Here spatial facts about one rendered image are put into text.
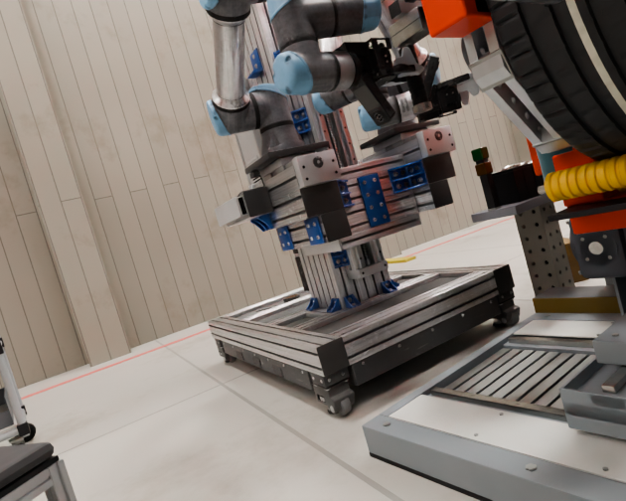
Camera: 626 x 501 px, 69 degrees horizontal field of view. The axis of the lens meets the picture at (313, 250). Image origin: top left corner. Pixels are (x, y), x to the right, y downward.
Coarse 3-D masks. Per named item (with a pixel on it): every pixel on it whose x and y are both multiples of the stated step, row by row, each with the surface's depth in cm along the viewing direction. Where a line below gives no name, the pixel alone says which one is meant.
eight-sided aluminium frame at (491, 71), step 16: (480, 32) 82; (496, 32) 77; (480, 48) 81; (496, 48) 77; (480, 64) 80; (496, 64) 78; (480, 80) 81; (496, 80) 80; (512, 80) 79; (496, 96) 83; (512, 96) 85; (528, 96) 81; (512, 112) 85; (528, 112) 87; (528, 128) 87; (544, 128) 89; (544, 144) 89; (560, 144) 88
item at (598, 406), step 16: (592, 368) 89; (608, 368) 89; (624, 368) 80; (576, 384) 85; (592, 384) 85; (608, 384) 77; (624, 384) 78; (576, 400) 80; (592, 400) 78; (608, 400) 76; (624, 400) 74; (576, 416) 81; (592, 416) 79; (608, 416) 76; (624, 416) 74; (608, 432) 77; (624, 432) 75
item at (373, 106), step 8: (360, 80) 93; (368, 80) 93; (352, 88) 96; (360, 88) 95; (368, 88) 94; (376, 88) 94; (360, 96) 96; (368, 96) 95; (376, 96) 94; (384, 96) 95; (368, 104) 97; (376, 104) 95; (384, 104) 95; (368, 112) 98; (376, 112) 97; (384, 112) 96; (392, 112) 96; (376, 120) 98; (384, 120) 97
